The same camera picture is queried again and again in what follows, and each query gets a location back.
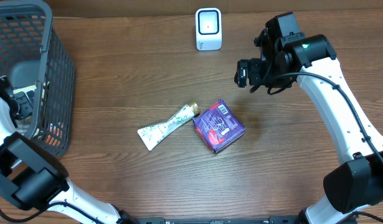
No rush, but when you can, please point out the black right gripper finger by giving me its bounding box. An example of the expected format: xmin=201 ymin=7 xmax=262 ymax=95
xmin=234 ymin=73 xmax=247 ymax=88
xmin=237 ymin=59 xmax=248 ymax=73

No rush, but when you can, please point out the purple sanitary pad pack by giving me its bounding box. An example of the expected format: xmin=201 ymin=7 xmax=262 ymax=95
xmin=193 ymin=99 xmax=245 ymax=154

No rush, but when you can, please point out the white tube gold cap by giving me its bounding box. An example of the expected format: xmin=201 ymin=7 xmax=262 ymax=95
xmin=138 ymin=101 xmax=201 ymax=151

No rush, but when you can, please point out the cream wet wipes pack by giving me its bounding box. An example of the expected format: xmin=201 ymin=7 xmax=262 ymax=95
xmin=11 ymin=82 xmax=50 ymax=108

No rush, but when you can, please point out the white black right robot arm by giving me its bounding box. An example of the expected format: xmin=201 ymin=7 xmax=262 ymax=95
xmin=234 ymin=31 xmax=383 ymax=223

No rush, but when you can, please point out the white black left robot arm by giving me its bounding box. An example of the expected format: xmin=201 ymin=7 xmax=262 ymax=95
xmin=0 ymin=78 xmax=135 ymax=223

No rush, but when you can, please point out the white barcode scanner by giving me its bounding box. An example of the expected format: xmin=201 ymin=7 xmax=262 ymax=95
xmin=195 ymin=7 xmax=222 ymax=51

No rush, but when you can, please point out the dark grey plastic basket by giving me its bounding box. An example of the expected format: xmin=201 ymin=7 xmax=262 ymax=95
xmin=0 ymin=1 xmax=76 ymax=157

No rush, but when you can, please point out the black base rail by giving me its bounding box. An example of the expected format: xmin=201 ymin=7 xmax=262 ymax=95
xmin=135 ymin=215 xmax=303 ymax=224

